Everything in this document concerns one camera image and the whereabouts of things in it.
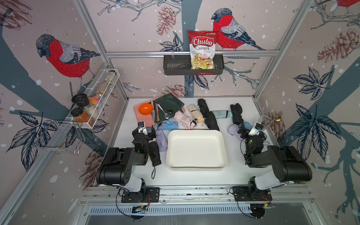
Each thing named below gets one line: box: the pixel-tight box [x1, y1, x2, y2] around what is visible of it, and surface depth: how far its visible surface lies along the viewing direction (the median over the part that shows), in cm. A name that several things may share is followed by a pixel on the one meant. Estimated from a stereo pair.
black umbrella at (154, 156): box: [148, 141, 162, 180], surface depth 87 cm
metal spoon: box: [157, 104, 171, 120], surface depth 110 cm
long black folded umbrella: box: [197, 98, 220, 132], surface depth 106 cm
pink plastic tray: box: [133, 93, 186, 126], surface depth 109 cm
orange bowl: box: [138, 103, 154, 116], surface depth 109 cm
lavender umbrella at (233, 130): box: [227, 123, 243, 140], surface depth 98 cm
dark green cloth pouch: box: [153, 92, 185, 123], surface depth 116 cm
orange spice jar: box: [70, 107, 91, 123], surface depth 61 cm
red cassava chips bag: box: [188, 30, 218, 70], surface depth 85 cm
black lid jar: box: [71, 93, 90, 108], surface depth 63 cm
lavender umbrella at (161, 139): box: [155, 125, 168, 152], surface depth 94 cm
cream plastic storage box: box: [165, 129, 228, 171], surface depth 92 cm
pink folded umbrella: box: [173, 110, 197, 130], surface depth 102 cm
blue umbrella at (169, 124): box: [161, 118, 179, 131], surface depth 100 cm
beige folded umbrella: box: [187, 104, 205, 124], surface depth 107 cm
